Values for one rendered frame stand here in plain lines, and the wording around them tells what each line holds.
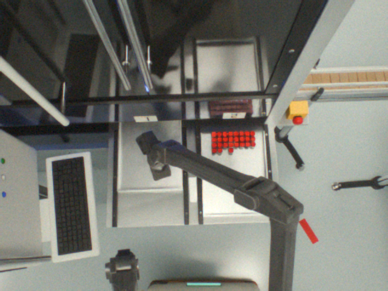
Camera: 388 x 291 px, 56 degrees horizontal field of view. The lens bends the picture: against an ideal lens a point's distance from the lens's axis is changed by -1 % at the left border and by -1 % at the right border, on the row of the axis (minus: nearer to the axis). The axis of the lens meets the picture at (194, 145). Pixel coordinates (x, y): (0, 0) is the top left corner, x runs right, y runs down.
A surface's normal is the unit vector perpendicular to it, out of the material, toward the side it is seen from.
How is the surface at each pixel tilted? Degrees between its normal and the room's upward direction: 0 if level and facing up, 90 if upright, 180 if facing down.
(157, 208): 0
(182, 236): 0
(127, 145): 0
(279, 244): 53
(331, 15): 90
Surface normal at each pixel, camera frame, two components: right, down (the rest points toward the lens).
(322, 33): 0.04, 0.97
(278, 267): -0.68, 0.28
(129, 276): 0.03, -0.83
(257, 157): -0.02, -0.25
